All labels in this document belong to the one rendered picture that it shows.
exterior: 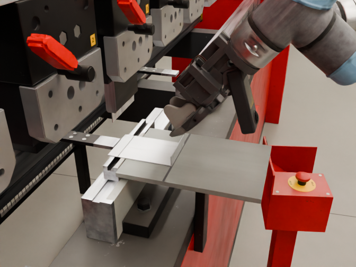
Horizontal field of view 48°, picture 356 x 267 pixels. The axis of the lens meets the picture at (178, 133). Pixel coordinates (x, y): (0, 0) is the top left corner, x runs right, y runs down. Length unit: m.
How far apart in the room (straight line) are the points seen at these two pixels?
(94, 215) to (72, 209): 1.52
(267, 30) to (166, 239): 0.42
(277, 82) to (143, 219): 2.32
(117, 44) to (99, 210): 0.30
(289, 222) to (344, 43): 0.61
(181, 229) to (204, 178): 0.13
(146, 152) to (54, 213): 1.53
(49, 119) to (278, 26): 0.34
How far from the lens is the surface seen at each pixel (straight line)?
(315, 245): 2.11
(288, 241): 1.27
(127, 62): 0.65
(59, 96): 0.48
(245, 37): 0.62
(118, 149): 0.80
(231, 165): 0.75
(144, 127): 0.89
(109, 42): 0.61
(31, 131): 0.48
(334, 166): 2.72
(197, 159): 0.76
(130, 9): 0.57
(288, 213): 1.10
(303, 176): 1.10
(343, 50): 0.64
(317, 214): 1.12
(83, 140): 0.84
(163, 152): 0.78
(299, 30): 0.61
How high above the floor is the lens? 1.42
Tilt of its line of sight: 29 degrees down
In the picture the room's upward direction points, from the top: straight up
